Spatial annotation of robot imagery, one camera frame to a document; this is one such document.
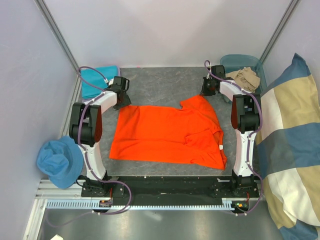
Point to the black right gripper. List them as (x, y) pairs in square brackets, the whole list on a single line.
[(203, 92)]

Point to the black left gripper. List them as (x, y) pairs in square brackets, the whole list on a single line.
[(126, 102)]

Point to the orange t-shirt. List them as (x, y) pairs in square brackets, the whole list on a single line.
[(189, 135)]

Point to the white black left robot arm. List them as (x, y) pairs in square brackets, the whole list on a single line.
[(86, 129)]

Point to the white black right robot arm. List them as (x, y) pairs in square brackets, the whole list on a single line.
[(246, 120)]

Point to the folded purple t-shirt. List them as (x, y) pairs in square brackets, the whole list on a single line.
[(119, 71)]

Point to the folded turquoise t-shirt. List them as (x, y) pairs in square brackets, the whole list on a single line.
[(95, 80)]

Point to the teal plastic bin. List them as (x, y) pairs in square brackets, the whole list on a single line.
[(234, 62)]

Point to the crumpled beige t-shirt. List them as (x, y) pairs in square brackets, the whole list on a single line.
[(246, 78)]

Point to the crumpled blue cloth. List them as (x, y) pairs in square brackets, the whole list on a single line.
[(61, 160)]

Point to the blue beige checkered pillow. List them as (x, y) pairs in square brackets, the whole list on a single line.
[(288, 147)]

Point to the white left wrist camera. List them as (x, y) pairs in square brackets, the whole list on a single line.
[(109, 81)]

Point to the right aluminium frame post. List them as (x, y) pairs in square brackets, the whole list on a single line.
[(293, 4)]

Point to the aluminium frame post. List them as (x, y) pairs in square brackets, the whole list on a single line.
[(48, 16), (293, 4)]

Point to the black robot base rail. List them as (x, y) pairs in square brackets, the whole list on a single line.
[(170, 190)]

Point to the grey slotted cable duct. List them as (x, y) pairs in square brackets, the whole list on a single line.
[(87, 204)]

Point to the left aluminium frame post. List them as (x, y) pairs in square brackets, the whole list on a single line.
[(48, 16)]

